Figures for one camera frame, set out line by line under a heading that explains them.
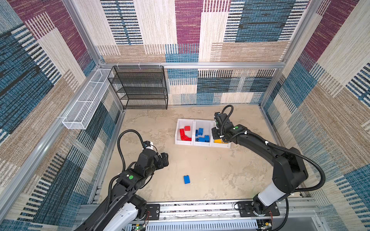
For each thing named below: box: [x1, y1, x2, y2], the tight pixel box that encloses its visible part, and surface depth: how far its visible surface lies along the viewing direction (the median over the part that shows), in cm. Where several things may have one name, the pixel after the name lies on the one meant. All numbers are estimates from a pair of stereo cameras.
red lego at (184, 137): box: [180, 132, 192, 142], surface depth 101 cm
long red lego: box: [179, 128, 188, 142], surface depth 103 cm
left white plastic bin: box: [174, 118, 195, 146], surface depth 103 cm
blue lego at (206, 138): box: [201, 134, 211, 143], surface depth 99 cm
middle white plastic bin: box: [192, 119, 212, 147], surface depth 99 cm
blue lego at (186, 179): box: [183, 174, 191, 185], surface depth 85 cm
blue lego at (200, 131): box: [198, 127, 204, 136], surface depth 104 cm
